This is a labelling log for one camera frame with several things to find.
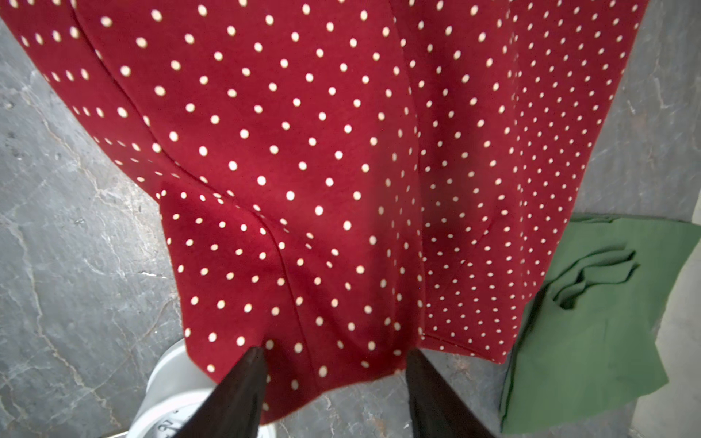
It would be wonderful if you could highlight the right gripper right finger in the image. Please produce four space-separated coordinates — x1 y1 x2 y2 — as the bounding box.
406 349 495 438

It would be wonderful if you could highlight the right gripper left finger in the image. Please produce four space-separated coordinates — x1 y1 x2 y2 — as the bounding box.
175 347 268 438

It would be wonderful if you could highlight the green skirt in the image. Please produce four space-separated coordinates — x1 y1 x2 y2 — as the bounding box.
500 215 700 434

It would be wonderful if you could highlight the red polka dot skirt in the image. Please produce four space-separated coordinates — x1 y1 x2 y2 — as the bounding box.
1 1 646 423

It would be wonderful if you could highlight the white round clock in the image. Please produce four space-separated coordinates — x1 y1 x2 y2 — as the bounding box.
126 339 277 437

